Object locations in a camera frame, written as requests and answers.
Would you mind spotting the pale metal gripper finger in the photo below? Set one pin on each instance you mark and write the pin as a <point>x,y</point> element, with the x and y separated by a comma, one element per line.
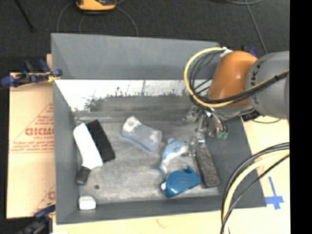
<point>201,137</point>
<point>193,147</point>

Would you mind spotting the light blue toy dolphin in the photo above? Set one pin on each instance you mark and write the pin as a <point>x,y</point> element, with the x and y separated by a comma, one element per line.
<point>170,152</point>

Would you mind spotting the dark grey flat block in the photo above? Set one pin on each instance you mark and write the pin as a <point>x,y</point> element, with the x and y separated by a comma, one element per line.
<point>207,168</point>

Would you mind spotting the blue toy whale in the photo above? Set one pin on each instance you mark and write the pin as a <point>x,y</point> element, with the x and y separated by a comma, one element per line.
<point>181,183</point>

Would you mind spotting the grey metal bin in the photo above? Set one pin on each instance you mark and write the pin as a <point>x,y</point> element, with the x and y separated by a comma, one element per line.
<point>136,57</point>

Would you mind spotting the white brush with black bristles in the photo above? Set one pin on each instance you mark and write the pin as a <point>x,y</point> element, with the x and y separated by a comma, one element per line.
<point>87,145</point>

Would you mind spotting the small white rounded box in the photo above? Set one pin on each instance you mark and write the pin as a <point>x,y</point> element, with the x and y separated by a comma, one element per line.
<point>87,203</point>

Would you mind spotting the brown cardboard board, red print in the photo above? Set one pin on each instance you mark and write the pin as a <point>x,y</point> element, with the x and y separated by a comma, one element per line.
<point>29,135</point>

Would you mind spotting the black cylinder on white bracket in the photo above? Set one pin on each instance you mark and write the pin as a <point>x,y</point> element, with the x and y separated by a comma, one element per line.
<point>251,116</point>

